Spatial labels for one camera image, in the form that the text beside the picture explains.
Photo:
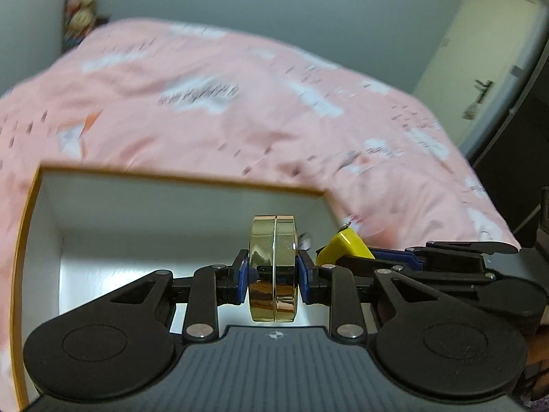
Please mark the pink printed blanket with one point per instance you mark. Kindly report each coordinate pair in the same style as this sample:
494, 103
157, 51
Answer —
257, 128

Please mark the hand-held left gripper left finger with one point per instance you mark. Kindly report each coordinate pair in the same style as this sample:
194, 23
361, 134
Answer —
242, 281

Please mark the clear tube of plush toys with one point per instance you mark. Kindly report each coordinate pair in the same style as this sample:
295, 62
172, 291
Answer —
81, 4

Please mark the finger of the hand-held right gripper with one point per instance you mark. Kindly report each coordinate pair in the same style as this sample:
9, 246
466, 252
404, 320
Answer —
392, 255
446, 279

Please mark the small hanging pouch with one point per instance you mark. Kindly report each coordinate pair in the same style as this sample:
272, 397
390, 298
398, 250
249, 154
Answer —
471, 110

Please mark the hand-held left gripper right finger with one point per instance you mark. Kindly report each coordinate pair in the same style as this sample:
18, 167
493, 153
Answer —
303, 281

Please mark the orange cardboard box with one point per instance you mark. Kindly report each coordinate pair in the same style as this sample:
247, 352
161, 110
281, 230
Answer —
107, 206

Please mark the yellow round case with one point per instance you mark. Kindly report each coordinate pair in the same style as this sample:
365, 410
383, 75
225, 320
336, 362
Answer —
345, 243

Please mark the cream door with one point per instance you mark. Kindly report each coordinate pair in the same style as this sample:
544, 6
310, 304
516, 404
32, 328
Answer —
463, 51

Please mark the person's right forearm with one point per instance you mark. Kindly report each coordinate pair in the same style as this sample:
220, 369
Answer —
539, 351

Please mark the round gold compact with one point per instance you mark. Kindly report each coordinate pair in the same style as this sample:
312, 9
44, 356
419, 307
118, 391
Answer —
272, 261

